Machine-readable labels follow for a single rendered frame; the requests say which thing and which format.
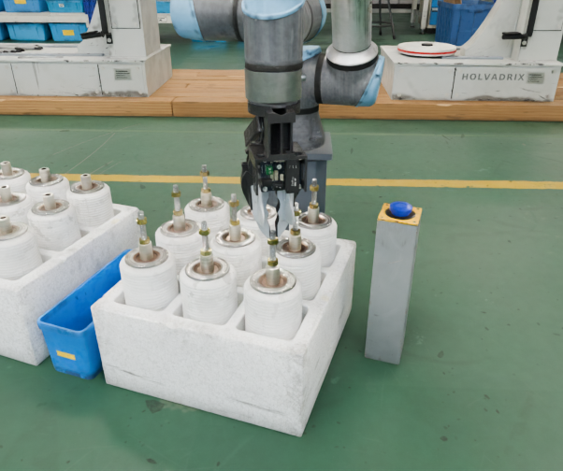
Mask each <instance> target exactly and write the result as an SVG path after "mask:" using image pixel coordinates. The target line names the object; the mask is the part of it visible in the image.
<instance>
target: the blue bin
mask: <svg viewBox="0 0 563 471"><path fill-rule="evenodd" d="M130 250H131V249H130ZM130 250H124V251H123V252H122V253H120V254H119V255H118V256H117V257H115V258H114V259H113V260H112V261H110V262H109V263H108V264H106V265H105V266H104V267H102V268H101V269H100V270H99V271H97V272H96V273H95V274H93V275H92V276H91V277H90V278H88V279H87V280H86V281H84V282H83V283H82V284H80V285H79V287H78V288H76V289H75V290H74V291H73V292H71V293H70V294H68V295H67V296H66V297H65V298H63V299H62V300H61V301H60V302H58V303H57V304H56V305H54V306H53V307H52V308H50V309H49V310H48V311H46V312H45V313H44V314H43V315H41V316H40V317H39V318H38V319H37V321H36V322H37V326H38V328H39V329H40V330H42V333H43V336H44V338H45V341H46V344H47V347H48V350H49V353H50V356H51V360H52V363H53V366H54V368H55V370H57V371H59V372H63V373H66V374H69V375H72V376H76V377H79V378H85V379H93V378H95V377H96V376H97V375H98V374H99V373H100V372H101V371H102V370H103V365H102V360H101V355H100V350H99V346H98V342H97V337H96V332H95V328H94V319H93V315H92V311H91V306H92V305H93V304H94V303H95V302H96V301H97V300H99V299H100V298H102V297H103V296H104V294H105V293H107V292H108V291H109V290H110V289H111V288H112V287H114V286H115V285H116V284H117V283H118V282H119V281H120V280H122V277H121V271H120V262H121V260H122V258H123V257H124V256H125V255H126V254H127V253H128V252H129V251H130Z"/></svg>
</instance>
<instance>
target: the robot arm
mask: <svg viewBox="0 0 563 471"><path fill-rule="evenodd" d="M326 15H327V14H326V6H325V1H324V0H170V17H171V21H172V23H173V26H174V29H175V31H176V32H177V34H178V35H179V36H181V37H183V38H189V39H194V40H202V41H206V40H216V41H237V42H244V54H245V68H244V72H245V97H246V98H247V99H248V112H249V113H251V114H253V115H255V117H254V118H253V120H252V121H251V123H250V124H249V126H248V127H247V128H246V130H245V131H244V140H245V147H248V148H247V149H246V150H245V153H246V154H247V158H246V162H241V173H240V186H241V189H242V191H243V194H244V196H245V198H246V200H247V202H248V204H249V207H250V209H251V212H252V214H253V216H254V219H255V221H256V223H257V225H258V227H259V229H260V230H261V232H262V233H263V234H264V235H265V236H266V237H267V238H270V225H269V223H268V220H267V218H268V211H267V201H268V199H269V191H275V194H276V196H277V198H278V205H277V206H276V212H277V217H276V220H275V230H276V237H280V236H281V235H282V233H283V232H284V230H285V229H286V227H287V225H288V223H289V224H290V225H293V224H294V223H295V213H294V209H295V203H296V197H297V195H298V193H299V192H300V190H301V189H303V191H304V192H306V191H307V169H308V155H307V154H306V153H305V151H304V150H315V149H318V148H320V147H322V146H323V144H324V143H325V132H324V128H323V125H322V122H321V119H320V115H319V104H329V105H341V106H354V107H371V106H373V105H374V104H375V102H376V100H377V96H378V92H379V89H380V85H381V80H382V76H383V68H384V60H385V58H384V57H383V56H381V55H378V47H377V45H376V44H375V43H374V42H372V41H371V23H372V0H331V18H332V41H333V43H332V44H331V45H330V46H329V47H328V48H327V50H326V53H321V52H322V50H321V47H320V46H303V43H307V42H309V41H311V40H313V39H314V38H315V37H316V36H317V35H318V33H319V32H320V31H321V30H322V28H323V27H324V25H325V19H326ZM304 165H305V168H304Z"/></svg>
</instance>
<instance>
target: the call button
mask: <svg viewBox="0 0 563 471"><path fill-rule="evenodd" d="M389 209H390V211H391V213H392V214H393V215H395V216H398V217H406V216H409V215H410V213H411V212H412V205H411V204H409V203H406V202H401V201H397V202H393V203H391V204H390V207H389Z"/></svg>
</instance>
